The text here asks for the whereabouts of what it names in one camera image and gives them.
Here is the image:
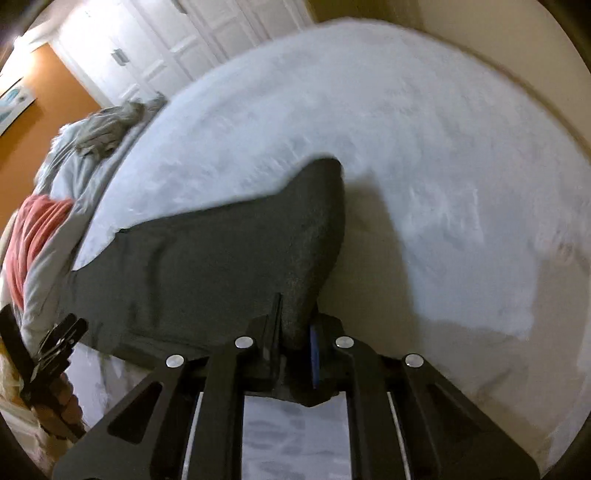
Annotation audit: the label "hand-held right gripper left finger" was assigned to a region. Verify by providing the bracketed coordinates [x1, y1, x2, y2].
[52, 292, 291, 480]

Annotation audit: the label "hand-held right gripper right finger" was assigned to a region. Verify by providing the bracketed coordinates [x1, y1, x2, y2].
[290, 313, 541, 480]

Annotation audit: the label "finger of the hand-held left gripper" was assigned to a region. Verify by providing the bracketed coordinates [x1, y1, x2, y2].
[37, 313, 89, 371]

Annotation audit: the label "dark grey pants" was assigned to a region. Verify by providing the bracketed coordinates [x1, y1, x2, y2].
[60, 158, 347, 366]

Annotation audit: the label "person's left hand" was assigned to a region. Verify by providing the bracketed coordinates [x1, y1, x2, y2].
[44, 372, 86, 435]

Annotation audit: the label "coral pink cloth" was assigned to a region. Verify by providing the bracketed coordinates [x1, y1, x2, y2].
[6, 194, 75, 308]

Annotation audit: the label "light grey duvet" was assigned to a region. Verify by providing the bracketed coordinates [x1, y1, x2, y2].
[21, 104, 154, 352]

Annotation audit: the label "crumpled grey garment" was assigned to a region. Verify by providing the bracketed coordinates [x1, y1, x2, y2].
[74, 92, 168, 160]

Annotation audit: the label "white wardrobe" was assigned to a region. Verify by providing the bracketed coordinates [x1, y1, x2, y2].
[48, 0, 315, 110]

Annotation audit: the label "framed feather wall picture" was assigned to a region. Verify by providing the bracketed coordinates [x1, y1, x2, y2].
[0, 76, 38, 137]

